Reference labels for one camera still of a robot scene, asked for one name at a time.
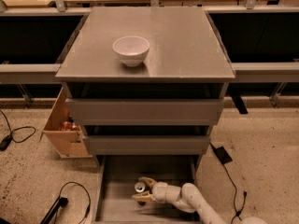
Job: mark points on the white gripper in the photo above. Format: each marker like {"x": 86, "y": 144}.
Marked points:
{"x": 160, "y": 190}

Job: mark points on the redbull can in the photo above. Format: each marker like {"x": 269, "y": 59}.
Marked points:
{"x": 140, "y": 188}

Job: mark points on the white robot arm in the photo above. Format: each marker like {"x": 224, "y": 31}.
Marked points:
{"x": 187, "y": 198}

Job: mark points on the grey open bottom drawer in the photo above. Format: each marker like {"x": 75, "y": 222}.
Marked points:
{"x": 117, "y": 178}

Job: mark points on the grey middle drawer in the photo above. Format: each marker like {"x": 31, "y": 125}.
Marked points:
{"x": 146, "y": 145}

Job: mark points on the grey drawer cabinet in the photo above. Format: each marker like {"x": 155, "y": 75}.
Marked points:
{"x": 146, "y": 84}

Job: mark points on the grey top drawer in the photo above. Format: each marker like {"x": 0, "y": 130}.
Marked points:
{"x": 145, "y": 112}

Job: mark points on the black power adapter right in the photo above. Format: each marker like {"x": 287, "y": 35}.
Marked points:
{"x": 222, "y": 155}

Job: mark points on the wooden box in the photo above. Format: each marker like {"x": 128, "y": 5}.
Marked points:
{"x": 68, "y": 144}

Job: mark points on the copper object in box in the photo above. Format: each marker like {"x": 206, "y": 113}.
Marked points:
{"x": 69, "y": 126}

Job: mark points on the white bowl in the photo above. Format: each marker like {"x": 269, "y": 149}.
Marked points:
{"x": 131, "y": 50}

